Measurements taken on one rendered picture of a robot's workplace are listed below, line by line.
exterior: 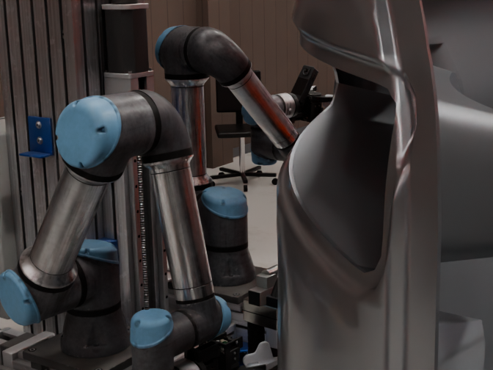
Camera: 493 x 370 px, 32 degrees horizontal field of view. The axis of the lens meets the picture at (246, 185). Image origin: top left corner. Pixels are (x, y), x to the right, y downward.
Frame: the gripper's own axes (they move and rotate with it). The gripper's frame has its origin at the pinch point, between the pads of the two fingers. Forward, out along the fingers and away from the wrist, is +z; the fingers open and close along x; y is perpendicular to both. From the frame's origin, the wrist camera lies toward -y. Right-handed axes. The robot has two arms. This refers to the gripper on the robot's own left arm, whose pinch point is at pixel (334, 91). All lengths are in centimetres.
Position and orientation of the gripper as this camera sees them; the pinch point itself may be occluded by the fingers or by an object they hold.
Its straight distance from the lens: 266.7
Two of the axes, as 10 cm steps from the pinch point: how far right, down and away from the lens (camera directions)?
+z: 7.4, -1.7, 6.5
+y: -0.7, 9.4, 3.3
